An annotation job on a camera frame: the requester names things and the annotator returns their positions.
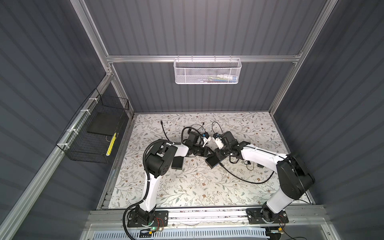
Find black network switch box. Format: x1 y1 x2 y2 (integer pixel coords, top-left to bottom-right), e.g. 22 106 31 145
205 154 223 169

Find long black cable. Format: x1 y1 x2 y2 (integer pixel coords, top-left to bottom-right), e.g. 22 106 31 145
159 119 275 185

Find black power adapter with cable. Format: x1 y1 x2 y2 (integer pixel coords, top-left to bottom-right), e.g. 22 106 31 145
243 161 255 171

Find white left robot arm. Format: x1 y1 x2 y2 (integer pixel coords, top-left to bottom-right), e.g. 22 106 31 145
122 126 213 240

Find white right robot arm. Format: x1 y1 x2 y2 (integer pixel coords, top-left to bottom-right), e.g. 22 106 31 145
206 132 315 223

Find long black power brick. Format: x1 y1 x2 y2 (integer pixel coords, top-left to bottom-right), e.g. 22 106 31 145
171 157 184 170

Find items in white basket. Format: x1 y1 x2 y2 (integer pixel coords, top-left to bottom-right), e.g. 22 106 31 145
198 74 239 84

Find yellow striped tool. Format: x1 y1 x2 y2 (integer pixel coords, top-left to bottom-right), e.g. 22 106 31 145
106 133 118 157

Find black foam pad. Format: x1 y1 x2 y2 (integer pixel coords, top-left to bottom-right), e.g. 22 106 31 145
87 113 121 137

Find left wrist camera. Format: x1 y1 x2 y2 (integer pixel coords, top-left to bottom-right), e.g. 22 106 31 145
201 132 212 148

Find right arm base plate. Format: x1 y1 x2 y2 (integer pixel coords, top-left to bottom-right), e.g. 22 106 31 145
246 208 289 225

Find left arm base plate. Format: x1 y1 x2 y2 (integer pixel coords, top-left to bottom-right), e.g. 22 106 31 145
127 210 169 228

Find white wire mesh basket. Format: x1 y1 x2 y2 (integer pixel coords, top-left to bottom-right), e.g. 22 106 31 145
173 58 242 85

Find white slotted cable duct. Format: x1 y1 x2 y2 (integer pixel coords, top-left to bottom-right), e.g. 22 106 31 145
91 227 271 240

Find black wire wall basket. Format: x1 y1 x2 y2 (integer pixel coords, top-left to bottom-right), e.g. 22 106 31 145
57 91 130 164

